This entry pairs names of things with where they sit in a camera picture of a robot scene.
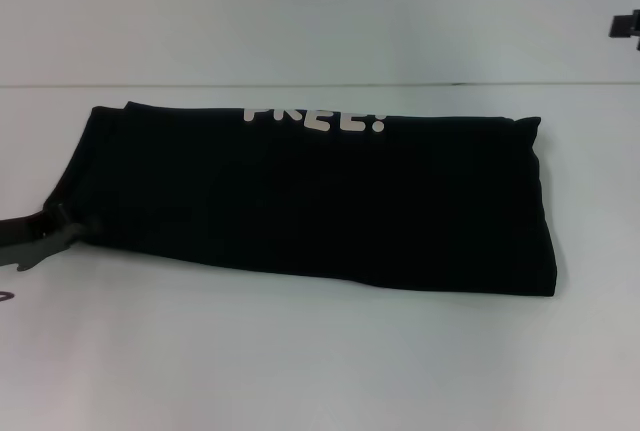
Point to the black t-shirt with FREE print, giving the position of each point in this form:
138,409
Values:
300,201

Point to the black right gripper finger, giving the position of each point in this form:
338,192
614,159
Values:
625,27

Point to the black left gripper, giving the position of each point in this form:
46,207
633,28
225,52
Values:
25,238

